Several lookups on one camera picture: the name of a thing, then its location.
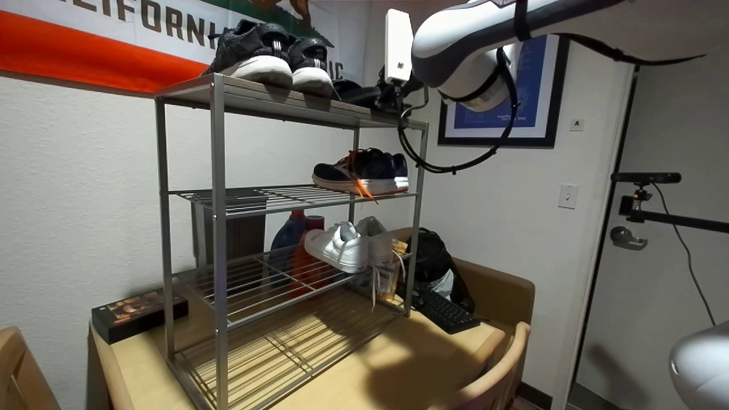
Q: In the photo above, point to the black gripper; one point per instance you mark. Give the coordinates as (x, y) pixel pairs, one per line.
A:
(389, 96)

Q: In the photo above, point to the black flip flop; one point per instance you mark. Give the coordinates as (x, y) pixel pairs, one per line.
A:
(351, 91)

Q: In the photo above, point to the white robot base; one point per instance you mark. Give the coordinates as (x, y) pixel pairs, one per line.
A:
(699, 369)

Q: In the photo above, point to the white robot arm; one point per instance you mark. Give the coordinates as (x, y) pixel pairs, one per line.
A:
(470, 50)

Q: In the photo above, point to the grey metal shoe rack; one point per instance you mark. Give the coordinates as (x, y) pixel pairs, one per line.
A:
(247, 327)

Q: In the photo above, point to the navy sneaker near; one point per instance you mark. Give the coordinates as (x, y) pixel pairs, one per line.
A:
(365, 173)

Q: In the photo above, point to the black white sneaker far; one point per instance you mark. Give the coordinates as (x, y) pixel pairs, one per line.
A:
(308, 59)

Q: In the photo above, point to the black white sneaker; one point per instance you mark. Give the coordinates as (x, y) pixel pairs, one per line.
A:
(253, 50)
(308, 59)

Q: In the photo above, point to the blue framed picture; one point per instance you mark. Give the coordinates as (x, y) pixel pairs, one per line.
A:
(541, 75)

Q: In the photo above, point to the black white sneaker near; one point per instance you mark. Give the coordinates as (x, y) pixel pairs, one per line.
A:
(253, 50)

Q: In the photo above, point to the black backpack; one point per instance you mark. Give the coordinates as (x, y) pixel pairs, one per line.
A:
(437, 272)

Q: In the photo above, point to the orange detergent bottle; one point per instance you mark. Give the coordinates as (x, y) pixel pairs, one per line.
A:
(298, 247)

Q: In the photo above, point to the black keyboard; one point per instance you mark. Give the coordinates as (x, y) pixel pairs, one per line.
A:
(443, 312)

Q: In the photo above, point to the California Republic flag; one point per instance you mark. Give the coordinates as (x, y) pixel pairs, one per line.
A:
(132, 47)

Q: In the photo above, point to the wooden chair front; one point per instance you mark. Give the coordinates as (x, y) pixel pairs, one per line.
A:
(496, 385)

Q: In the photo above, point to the dark patterned box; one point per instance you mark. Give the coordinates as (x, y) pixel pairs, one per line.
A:
(130, 315)

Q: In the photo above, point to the white light switch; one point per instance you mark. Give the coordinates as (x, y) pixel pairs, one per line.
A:
(567, 196)

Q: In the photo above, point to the door lever handle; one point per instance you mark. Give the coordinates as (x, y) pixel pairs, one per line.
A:
(623, 238)

